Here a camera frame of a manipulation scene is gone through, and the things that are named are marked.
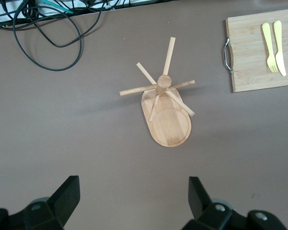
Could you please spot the wooden mug tree stand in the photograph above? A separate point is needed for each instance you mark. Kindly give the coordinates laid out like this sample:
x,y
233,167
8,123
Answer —
x,y
170,127

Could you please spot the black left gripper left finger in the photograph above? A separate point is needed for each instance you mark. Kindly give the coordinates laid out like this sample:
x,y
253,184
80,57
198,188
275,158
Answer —
x,y
62,198

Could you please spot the yellow plastic fork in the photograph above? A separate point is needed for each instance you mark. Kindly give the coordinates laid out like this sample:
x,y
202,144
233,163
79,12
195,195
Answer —
x,y
268,43

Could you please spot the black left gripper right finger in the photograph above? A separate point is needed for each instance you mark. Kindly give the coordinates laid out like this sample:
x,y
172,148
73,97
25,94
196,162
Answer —
x,y
199,198

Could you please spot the yellow plastic knife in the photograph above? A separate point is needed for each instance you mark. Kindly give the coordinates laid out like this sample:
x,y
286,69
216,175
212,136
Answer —
x,y
279,48

